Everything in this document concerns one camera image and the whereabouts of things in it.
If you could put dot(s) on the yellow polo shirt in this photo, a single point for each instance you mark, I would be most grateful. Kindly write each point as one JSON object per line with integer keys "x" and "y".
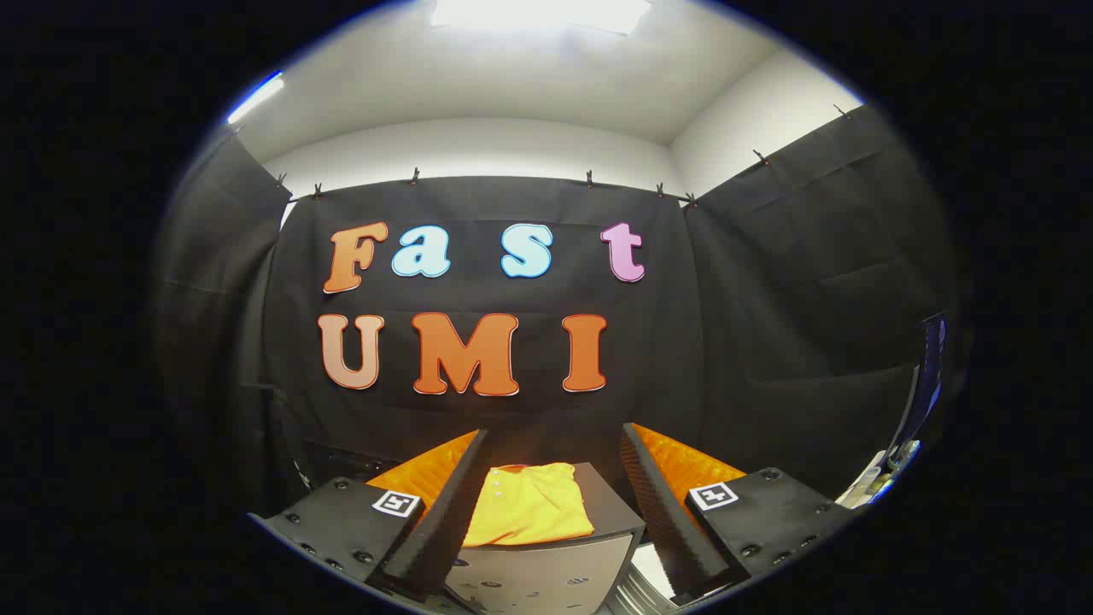
{"x": 534, "y": 508}

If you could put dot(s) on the ceiling light panel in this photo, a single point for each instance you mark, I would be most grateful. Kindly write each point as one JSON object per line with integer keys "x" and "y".
{"x": 538, "y": 13}

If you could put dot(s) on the row of black clips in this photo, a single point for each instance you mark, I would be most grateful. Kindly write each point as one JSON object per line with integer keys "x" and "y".
{"x": 415, "y": 177}

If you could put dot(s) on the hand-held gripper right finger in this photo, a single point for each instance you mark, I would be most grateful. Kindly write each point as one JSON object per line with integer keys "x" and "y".
{"x": 662, "y": 512}

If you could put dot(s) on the white object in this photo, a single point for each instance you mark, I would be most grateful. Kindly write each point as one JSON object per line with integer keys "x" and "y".
{"x": 875, "y": 483}

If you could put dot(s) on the ceiling tube light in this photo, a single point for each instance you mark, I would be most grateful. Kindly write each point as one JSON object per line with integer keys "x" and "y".
{"x": 254, "y": 96}

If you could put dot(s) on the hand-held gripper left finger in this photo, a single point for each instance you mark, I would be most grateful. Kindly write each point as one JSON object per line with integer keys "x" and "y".
{"x": 451, "y": 512}

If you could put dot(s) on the washing machine glass lid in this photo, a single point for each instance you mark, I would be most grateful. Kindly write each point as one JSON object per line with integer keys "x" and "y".
{"x": 341, "y": 461}

